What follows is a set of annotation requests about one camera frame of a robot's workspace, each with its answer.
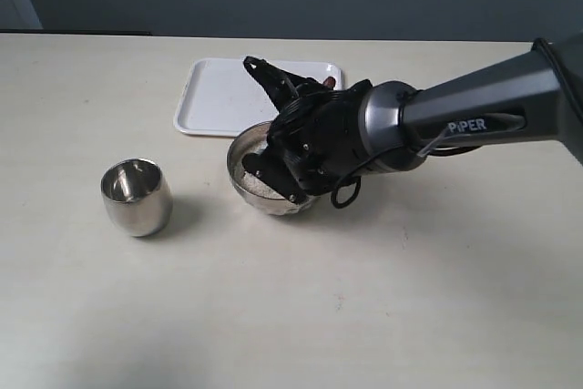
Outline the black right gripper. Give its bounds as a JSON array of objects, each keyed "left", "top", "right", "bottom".
[{"left": 242, "top": 56, "right": 372, "bottom": 204}]

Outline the brown wooden spoon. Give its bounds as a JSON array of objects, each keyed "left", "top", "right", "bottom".
[{"left": 322, "top": 77, "right": 336, "bottom": 88}]

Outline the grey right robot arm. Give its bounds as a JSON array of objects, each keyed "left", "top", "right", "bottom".
[{"left": 242, "top": 36, "right": 582, "bottom": 204}]

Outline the steel bowl of rice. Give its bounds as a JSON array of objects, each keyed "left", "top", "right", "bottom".
[{"left": 227, "top": 122, "right": 319, "bottom": 216}]

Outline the shiny steel cup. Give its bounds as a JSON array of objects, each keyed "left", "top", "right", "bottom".
[{"left": 100, "top": 158, "right": 173, "bottom": 238}]

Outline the white rectangular plastic tray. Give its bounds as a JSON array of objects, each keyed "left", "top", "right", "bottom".
[{"left": 172, "top": 57, "right": 345, "bottom": 139}]

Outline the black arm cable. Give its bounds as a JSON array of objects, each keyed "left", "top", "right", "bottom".
[{"left": 329, "top": 37, "right": 583, "bottom": 210}]

